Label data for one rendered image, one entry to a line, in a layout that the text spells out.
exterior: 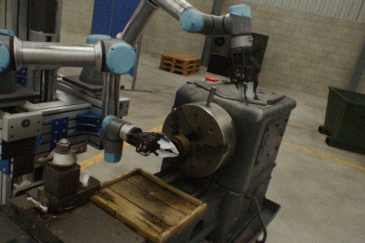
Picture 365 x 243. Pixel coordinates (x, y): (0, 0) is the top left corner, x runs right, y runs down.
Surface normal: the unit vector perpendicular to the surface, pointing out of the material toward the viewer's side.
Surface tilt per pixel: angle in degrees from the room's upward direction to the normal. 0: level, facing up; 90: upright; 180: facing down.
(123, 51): 90
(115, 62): 89
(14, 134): 90
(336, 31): 90
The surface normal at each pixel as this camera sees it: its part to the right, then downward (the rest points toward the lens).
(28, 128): 0.83, 0.33
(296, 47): -0.40, 0.21
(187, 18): -0.69, 0.10
